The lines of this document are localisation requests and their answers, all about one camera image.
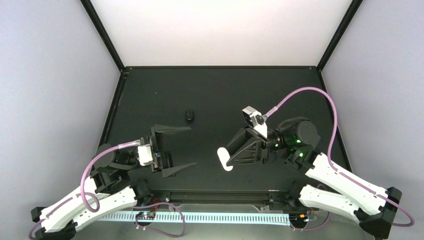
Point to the small black oval object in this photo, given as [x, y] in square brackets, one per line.
[189, 115]

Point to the black vertical frame post left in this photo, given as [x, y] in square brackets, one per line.
[101, 30]

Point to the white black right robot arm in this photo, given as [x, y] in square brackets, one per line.
[294, 142]

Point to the small circuit board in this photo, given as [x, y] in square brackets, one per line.
[301, 218]
[145, 216]

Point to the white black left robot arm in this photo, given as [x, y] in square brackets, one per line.
[111, 182]

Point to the small circuit board right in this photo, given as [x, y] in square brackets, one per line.
[301, 218]

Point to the black vertical frame post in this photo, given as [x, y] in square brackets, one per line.
[101, 30]
[338, 34]

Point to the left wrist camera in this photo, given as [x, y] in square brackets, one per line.
[144, 155]

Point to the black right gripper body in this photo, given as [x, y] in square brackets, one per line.
[264, 143]

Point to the white slotted cable duct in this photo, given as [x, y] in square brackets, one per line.
[279, 219]

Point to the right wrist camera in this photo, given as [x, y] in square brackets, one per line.
[256, 125]

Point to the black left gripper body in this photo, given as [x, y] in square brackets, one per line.
[156, 141]

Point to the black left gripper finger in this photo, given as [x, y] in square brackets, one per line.
[170, 130]
[170, 171]

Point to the black front rail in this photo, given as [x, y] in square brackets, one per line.
[220, 196]

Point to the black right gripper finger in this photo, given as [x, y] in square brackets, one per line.
[241, 144]
[236, 160]

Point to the black vertical frame post right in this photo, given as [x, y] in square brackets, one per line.
[338, 34]

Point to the white earbud charging case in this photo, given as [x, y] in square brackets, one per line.
[224, 157]

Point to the small circuit board left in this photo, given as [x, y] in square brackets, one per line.
[145, 216]

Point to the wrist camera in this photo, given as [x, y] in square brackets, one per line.
[144, 155]
[256, 125]

